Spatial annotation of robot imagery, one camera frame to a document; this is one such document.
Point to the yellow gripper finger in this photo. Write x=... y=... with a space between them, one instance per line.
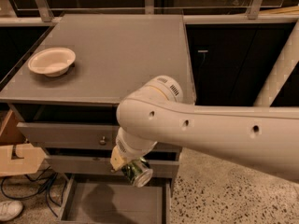
x=118 y=159

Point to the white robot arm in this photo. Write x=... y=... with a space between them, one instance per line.
x=265 y=139

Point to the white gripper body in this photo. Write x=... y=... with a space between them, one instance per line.
x=127 y=147

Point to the brass top drawer knob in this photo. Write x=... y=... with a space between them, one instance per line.
x=102 y=141

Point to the white sneaker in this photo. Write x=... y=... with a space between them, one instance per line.
x=10 y=210

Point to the grey drawer cabinet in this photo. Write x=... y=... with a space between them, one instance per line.
x=115 y=55

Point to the grey top drawer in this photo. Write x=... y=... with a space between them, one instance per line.
x=73 y=136

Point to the metal glass railing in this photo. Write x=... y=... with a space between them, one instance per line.
x=48 y=12

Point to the grey drawer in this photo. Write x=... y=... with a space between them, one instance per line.
x=111 y=199
x=102 y=166
x=73 y=136

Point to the grey middle drawer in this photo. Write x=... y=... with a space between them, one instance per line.
x=102 y=166

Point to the grey bottom drawer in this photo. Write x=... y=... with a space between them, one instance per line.
x=111 y=199

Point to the white diagonal pole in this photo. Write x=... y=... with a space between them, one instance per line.
x=282 y=69

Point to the white paper bowl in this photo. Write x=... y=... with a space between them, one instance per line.
x=52 y=62

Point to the green soda can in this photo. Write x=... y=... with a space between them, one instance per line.
x=138 y=172

